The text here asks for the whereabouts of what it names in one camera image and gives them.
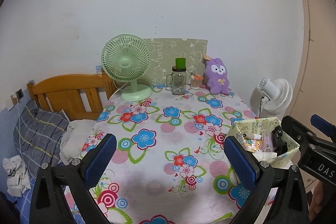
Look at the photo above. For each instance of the beige door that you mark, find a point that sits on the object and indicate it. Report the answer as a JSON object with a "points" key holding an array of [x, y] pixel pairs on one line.
{"points": [[320, 43]]}

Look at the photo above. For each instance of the white plastic bag bundle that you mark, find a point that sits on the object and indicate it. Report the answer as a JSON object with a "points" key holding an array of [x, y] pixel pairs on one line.
{"points": [[265, 155]]}

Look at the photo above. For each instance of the person's right hand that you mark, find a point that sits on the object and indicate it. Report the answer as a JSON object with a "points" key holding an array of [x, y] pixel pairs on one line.
{"points": [[317, 200]]}

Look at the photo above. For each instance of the white standing fan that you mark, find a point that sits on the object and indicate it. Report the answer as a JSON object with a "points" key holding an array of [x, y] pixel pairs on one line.
{"points": [[277, 96]]}

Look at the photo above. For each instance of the purple plush bunny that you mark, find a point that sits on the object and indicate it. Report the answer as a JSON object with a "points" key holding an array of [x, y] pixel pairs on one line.
{"points": [[218, 77]]}

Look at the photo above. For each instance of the green plastic cap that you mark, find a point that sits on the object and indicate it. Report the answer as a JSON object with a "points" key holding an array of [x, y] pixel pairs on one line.
{"points": [[180, 62]]}

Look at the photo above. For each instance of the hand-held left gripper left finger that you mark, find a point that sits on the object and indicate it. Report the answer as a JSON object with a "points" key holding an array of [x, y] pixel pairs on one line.
{"points": [[101, 158]]}

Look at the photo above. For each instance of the colourful snack packet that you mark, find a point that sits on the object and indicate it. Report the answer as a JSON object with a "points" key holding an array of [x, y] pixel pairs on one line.
{"points": [[253, 147]]}

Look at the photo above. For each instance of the beige white roll packet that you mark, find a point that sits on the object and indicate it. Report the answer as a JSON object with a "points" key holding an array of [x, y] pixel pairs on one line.
{"points": [[253, 136]]}

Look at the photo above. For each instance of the crumpled white cloth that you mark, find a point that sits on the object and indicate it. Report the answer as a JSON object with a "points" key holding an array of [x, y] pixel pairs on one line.
{"points": [[15, 174]]}

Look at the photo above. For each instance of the green desk fan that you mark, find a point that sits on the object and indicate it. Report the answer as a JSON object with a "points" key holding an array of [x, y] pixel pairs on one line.
{"points": [[124, 61]]}

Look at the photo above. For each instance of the green patterned board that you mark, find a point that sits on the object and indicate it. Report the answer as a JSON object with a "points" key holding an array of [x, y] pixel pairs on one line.
{"points": [[170, 49]]}

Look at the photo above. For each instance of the blue checked bed sheet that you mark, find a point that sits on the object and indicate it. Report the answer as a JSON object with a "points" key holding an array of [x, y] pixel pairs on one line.
{"points": [[21, 208]]}

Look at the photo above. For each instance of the cotton swab jar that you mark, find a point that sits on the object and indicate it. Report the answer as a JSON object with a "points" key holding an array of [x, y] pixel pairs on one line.
{"points": [[197, 83]]}

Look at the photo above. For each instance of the yellow patterned box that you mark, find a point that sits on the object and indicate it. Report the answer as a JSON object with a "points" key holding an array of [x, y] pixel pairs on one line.
{"points": [[262, 123]]}

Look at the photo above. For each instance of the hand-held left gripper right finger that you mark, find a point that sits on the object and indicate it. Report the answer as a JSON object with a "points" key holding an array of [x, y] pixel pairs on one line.
{"points": [[239, 161]]}

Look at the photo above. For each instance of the white bedding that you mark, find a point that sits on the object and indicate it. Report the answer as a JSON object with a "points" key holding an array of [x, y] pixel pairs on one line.
{"points": [[77, 134]]}

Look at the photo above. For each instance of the glass jar mug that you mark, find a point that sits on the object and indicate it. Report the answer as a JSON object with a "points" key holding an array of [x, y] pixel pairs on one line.
{"points": [[178, 83]]}

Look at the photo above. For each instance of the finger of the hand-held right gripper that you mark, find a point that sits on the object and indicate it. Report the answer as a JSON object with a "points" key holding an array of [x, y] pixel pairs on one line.
{"points": [[296, 131], [321, 123]]}

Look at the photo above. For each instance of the wooden bed headboard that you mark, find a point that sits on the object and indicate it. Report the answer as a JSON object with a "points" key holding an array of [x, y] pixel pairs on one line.
{"points": [[65, 93]]}

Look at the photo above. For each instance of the wall socket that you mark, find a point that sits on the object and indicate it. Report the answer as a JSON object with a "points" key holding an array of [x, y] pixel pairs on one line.
{"points": [[18, 94]]}

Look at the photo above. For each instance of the clear zip bag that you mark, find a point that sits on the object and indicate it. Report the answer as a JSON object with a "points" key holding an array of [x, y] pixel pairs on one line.
{"points": [[267, 140]]}

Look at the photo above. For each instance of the black plastic bag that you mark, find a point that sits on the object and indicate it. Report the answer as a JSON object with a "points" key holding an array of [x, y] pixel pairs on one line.
{"points": [[277, 136]]}

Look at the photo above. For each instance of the grey plaid pillow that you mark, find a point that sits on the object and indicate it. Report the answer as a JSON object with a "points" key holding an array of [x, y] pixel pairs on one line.
{"points": [[39, 132]]}

